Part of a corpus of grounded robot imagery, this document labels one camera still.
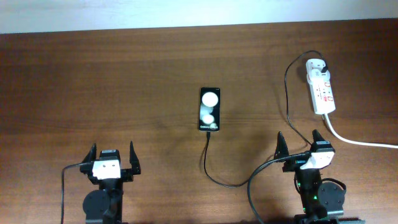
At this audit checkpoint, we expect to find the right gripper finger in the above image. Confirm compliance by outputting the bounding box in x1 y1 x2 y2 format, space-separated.
274 131 289 157
312 129 325 142

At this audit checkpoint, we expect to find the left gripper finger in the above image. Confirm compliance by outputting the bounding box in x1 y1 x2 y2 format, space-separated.
129 141 140 170
81 143 97 164

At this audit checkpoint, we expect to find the black charger cable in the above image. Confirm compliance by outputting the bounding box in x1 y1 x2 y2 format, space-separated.
203 50 329 189

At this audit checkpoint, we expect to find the black smartphone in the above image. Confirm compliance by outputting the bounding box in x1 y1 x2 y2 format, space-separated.
198 87 221 132

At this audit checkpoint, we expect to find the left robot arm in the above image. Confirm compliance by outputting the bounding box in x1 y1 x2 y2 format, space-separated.
80 142 141 224

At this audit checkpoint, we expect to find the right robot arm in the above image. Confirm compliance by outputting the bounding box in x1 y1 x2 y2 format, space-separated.
274 129 365 224

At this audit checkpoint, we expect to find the white USB charger plug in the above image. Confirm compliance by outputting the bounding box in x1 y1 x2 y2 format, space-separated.
307 69 330 85

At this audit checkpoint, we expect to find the white power strip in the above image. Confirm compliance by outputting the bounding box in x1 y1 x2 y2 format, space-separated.
305 58 336 115

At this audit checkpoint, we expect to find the white power strip cord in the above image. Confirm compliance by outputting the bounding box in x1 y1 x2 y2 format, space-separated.
322 113 398 149

